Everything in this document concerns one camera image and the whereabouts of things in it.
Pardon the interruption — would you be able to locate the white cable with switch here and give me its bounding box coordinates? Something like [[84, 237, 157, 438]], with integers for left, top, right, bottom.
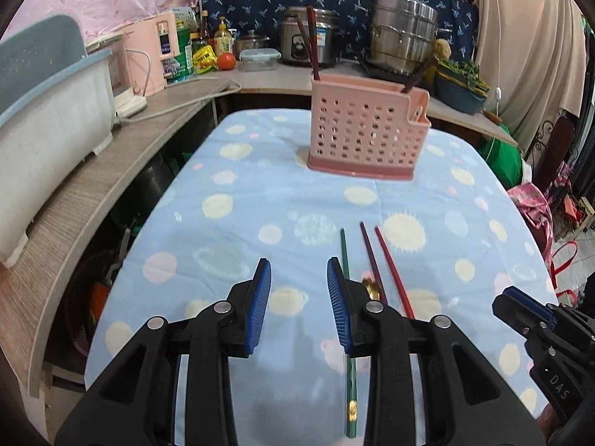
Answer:
[[490, 0, 505, 124]]

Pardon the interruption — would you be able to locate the green chopstick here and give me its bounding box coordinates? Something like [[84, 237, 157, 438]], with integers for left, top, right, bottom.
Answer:
[[341, 227, 360, 438]]

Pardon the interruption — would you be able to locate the wooden counter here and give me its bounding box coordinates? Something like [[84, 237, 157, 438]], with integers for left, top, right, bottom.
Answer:
[[0, 56, 520, 400]]

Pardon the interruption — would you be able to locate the beige curtain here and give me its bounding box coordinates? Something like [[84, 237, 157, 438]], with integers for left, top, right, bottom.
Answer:
[[441, 0, 587, 150]]

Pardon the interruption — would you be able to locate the silver rice cooker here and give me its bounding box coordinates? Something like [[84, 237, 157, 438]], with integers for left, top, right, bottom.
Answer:
[[280, 6, 341, 68]]

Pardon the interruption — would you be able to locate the stainless steel steamer pot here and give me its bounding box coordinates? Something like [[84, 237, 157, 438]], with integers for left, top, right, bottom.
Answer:
[[367, 0, 440, 76]]

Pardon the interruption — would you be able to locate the green tin can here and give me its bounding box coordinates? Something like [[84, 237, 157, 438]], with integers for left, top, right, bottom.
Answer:
[[160, 7, 197, 81]]

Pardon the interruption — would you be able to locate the dark metal chair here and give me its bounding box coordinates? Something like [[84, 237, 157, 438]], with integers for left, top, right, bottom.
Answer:
[[534, 116, 576, 187]]

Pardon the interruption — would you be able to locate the blue planter with plants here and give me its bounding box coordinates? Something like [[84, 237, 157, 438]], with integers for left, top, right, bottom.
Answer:
[[434, 56, 492, 115]]

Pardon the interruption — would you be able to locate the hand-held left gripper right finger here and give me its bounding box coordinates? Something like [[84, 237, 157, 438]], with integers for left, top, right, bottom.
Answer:
[[326, 256, 544, 446]]

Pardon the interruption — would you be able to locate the white kitchen appliance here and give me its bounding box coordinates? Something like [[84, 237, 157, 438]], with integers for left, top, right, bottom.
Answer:
[[86, 32, 150, 118]]

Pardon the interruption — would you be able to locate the green bag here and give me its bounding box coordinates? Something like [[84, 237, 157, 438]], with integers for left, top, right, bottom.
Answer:
[[478, 137, 524, 192]]

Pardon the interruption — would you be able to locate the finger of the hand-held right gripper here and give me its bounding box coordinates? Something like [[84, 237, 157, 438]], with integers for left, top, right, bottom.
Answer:
[[503, 287, 595, 335], [492, 292, 542, 345]]

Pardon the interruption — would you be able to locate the white appliance power cable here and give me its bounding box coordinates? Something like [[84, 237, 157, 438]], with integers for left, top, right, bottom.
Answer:
[[112, 78, 243, 125]]

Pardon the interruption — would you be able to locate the blue planet print tablecloth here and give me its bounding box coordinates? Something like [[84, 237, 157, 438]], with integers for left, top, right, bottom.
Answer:
[[84, 109, 561, 446]]

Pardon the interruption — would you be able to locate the pink kitchen appliance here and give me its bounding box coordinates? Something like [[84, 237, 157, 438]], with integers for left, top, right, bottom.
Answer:
[[122, 13, 183, 99]]

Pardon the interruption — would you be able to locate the gold flower spoon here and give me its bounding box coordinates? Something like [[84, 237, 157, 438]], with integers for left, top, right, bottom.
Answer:
[[361, 278, 386, 305]]

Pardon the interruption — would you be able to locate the white tub with blue lid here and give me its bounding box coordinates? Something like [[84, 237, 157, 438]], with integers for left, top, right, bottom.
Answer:
[[0, 14, 118, 269]]

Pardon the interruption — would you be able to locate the pink floral cloth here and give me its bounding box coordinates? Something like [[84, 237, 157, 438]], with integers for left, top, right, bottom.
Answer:
[[508, 181, 555, 262]]

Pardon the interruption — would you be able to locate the black induction stove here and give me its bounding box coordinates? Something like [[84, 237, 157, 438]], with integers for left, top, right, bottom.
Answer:
[[359, 58, 438, 81]]

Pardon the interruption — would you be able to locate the yellow label sauce bottle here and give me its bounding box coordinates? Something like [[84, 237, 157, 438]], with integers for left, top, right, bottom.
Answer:
[[214, 17, 235, 56]]

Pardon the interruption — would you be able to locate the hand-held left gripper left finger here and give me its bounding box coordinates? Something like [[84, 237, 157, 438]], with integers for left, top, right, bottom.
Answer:
[[55, 258, 273, 446]]

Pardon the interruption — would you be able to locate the pink perforated utensil basket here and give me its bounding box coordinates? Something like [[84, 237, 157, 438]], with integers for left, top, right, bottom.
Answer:
[[306, 74, 431, 181]]

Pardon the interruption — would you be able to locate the yellow snack packet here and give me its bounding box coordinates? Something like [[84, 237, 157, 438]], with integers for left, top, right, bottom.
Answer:
[[192, 45, 219, 75]]

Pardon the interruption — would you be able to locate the dark red chopstick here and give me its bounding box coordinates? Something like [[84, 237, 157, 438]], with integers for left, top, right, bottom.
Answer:
[[359, 223, 389, 305], [296, 16, 321, 81], [402, 53, 440, 94]]

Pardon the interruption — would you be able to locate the clear food container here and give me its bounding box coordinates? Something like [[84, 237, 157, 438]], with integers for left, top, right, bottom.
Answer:
[[239, 49, 282, 73]]

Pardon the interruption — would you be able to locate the small lidded steel pot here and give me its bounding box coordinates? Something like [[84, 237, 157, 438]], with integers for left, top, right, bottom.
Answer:
[[234, 30, 271, 57]]

